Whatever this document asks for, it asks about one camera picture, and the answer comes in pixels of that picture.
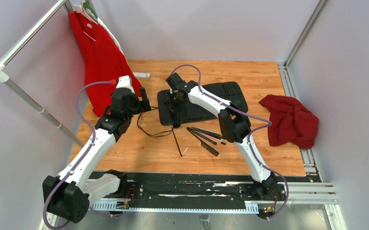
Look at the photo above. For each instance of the black comb brush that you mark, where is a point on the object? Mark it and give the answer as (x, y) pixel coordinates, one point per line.
(204, 144)

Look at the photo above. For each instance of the green white hangers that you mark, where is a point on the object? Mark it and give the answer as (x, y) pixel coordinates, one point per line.
(85, 9)

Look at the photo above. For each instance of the metal clothes rack pole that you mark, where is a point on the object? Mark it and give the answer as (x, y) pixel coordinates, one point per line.
(49, 68)

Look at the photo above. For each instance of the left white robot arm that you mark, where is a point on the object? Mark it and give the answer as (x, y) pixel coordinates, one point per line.
(69, 195)

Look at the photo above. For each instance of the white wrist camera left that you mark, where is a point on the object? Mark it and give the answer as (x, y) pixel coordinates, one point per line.
(125, 82)

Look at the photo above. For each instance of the aluminium frame post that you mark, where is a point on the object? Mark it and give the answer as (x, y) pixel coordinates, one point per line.
(319, 8)

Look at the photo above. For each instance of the red hanging shirt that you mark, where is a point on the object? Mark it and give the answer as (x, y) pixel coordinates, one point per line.
(102, 58)

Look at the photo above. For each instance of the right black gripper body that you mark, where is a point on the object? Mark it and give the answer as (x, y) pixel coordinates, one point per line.
(175, 97)

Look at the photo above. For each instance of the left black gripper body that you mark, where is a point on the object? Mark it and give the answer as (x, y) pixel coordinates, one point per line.
(136, 107)

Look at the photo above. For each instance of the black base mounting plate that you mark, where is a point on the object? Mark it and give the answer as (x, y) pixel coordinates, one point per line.
(195, 191)

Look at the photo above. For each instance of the thin black liner brush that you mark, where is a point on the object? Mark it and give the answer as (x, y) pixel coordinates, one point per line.
(176, 141)

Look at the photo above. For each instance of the pink handled makeup brush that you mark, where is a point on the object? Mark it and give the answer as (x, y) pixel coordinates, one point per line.
(215, 138)

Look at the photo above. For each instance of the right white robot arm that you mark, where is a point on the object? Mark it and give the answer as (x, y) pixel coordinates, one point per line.
(234, 124)

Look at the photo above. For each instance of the dark red crumpled cloth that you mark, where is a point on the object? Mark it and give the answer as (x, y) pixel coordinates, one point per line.
(291, 122)

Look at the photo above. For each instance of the black angled brush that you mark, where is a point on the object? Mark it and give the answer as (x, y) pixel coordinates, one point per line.
(209, 133)

